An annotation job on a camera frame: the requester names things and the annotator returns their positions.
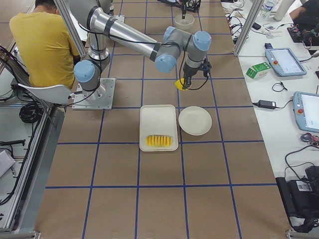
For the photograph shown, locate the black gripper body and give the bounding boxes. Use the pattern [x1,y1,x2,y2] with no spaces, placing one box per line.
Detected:
[183,58,211,81]

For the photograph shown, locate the yellow lemon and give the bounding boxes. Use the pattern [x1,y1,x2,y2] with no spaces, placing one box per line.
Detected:
[174,78,184,91]

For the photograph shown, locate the white bowl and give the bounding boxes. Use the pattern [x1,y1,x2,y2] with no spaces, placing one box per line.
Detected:
[174,13,194,30]

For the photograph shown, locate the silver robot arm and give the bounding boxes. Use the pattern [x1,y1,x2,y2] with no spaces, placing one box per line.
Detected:
[69,0,211,90]

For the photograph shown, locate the white round plate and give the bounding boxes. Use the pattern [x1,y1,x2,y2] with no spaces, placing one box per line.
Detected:
[178,106,212,136]

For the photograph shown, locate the white rectangular tray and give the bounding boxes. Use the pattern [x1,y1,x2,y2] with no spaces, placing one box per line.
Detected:
[139,105,178,152]

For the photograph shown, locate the sliced mango pieces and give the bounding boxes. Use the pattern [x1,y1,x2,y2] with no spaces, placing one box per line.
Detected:
[146,135,173,147]

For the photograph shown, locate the green white carton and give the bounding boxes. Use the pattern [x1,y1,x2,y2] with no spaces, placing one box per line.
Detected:
[246,62,271,79]

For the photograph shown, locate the black power adapter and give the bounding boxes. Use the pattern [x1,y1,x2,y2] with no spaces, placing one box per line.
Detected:
[258,100,277,110]

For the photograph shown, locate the upper teach pendant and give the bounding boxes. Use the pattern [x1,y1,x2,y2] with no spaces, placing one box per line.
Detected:
[265,48,307,77]

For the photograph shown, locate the teach pendant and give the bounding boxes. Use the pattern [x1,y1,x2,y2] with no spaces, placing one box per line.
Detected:
[265,48,307,77]
[293,92,319,133]

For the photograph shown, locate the lower teach pendant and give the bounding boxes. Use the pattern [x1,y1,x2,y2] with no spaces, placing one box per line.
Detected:
[293,92,319,133]

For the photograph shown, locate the white chair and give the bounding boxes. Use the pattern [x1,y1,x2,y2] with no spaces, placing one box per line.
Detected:
[18,83,82,105]

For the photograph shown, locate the person in yellow shirt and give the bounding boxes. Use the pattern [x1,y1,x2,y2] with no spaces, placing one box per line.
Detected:
[9,0,80,89]

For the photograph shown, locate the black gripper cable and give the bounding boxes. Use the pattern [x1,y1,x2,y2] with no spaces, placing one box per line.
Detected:
[179,42,210,91]

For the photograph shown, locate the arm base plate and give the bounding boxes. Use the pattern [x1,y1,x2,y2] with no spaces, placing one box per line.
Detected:
[72,78,116,110]

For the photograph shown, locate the aluminium frame post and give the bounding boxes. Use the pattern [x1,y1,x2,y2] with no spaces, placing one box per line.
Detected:
[54,0,86,59]

